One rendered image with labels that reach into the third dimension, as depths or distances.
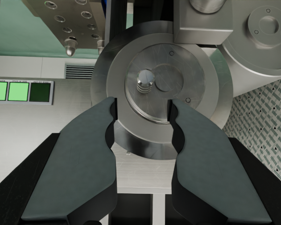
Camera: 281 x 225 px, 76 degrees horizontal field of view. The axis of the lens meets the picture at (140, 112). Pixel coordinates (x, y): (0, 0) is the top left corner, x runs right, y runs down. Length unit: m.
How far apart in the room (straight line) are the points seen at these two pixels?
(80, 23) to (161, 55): 0.36
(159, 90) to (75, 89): 0.41
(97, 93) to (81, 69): 2.96
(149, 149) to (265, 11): 0.20
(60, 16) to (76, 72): 2.64
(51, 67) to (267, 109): 3.20
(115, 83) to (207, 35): 0.10
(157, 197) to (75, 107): 0.34
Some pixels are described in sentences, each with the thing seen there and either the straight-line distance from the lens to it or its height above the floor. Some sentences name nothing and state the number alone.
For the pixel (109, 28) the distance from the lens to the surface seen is 0.22.
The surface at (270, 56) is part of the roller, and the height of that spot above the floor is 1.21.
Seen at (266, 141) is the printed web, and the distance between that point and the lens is 0.34.
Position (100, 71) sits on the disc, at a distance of 0.19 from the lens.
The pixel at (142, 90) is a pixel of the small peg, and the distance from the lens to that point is 0.15.
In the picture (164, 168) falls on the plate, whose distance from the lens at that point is 0.52.
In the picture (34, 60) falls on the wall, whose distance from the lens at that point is 3.51.
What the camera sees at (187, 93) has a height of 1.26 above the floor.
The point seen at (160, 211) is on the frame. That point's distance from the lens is 0.56.
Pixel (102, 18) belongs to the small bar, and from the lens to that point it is 0.45.
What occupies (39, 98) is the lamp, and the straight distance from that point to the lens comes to 0.58.
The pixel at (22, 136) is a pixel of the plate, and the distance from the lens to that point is 0.60.
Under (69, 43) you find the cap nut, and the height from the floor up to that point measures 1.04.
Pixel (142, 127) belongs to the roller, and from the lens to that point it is 0.18.
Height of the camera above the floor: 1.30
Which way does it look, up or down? 8 degrees down
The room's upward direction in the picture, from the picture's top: 179 degrees counter-clockwise
